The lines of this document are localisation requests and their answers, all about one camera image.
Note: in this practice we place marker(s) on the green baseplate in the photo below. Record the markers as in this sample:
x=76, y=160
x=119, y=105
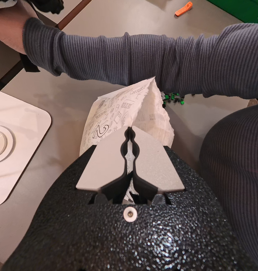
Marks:
x=234, y=8

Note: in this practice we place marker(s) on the orange brick separator tool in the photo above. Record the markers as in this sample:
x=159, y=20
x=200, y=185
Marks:
x=183, y=8

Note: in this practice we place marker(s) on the person's clothed body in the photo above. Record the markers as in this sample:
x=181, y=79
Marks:
x=234, y=173

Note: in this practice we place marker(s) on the white booklet stand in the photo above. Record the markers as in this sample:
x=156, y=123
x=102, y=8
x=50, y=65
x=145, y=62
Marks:
x=19, y=135

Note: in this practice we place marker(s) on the person's right forearm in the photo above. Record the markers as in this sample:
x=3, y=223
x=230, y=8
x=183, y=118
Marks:
x=120, y=59

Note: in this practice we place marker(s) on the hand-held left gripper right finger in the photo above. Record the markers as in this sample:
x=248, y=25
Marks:
x=157, y=167

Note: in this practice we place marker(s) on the pile of small toy bricks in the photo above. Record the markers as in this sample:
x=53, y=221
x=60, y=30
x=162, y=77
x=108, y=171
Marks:
x=173, y=98

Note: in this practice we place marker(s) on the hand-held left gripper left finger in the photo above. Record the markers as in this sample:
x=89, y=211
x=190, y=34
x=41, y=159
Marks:
x=99, y=167

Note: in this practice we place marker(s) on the white printed paper bag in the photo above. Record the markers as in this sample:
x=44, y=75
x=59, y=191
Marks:
x=112, y=114

